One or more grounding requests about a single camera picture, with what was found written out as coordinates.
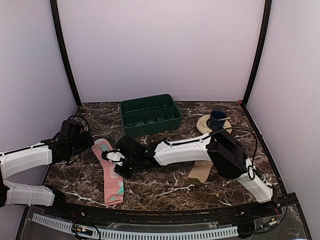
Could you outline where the black right frame post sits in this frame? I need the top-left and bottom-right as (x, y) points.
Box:
(240, 0), (273, 107)

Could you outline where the black frame post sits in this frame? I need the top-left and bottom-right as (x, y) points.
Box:
(240, 0), (273, 107)
(50, 0), (82, 108)

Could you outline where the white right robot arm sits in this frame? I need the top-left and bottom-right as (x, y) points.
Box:
(101, 129), (276, 217)

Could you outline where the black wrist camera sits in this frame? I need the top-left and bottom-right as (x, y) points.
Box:
(59, 119), (84, 140)
(115, 135), (146, 158)

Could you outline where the cream saucer plate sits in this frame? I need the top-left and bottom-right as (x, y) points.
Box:
(196, 114), (232, 134)

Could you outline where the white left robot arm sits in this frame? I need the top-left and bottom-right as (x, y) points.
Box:
(0, 134), (94, 218)

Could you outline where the beige sock with olive toe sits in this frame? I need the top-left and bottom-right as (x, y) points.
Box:
(187, 160), (213, 185)

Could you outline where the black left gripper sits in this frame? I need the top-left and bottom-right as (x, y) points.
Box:
(68, 130), (94, 157)

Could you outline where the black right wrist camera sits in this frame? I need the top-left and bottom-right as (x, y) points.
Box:
(115, 135), (146, 158)

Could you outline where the blue mug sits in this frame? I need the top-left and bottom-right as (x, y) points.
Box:
(210, 110), (227, 130)

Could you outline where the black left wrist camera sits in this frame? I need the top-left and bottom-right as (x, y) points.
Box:
(59, 119), (84, 140)

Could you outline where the black front rail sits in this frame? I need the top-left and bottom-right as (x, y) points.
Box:
(65, 202), (276, 221)

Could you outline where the pink patterned sock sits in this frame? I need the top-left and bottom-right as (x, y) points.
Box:
(91, 138), (125, 206)

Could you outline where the black left frame post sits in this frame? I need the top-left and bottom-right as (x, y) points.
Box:
(50, 0), (82, 108)

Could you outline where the green compartment tray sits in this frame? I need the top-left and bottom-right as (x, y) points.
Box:
(120, 93), (182, 137)

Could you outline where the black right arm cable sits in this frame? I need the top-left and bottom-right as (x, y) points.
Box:
(207, 126), (259, 173)

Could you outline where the white slotted cable duct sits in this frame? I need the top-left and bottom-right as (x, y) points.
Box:
(31, 213), (239, 240)

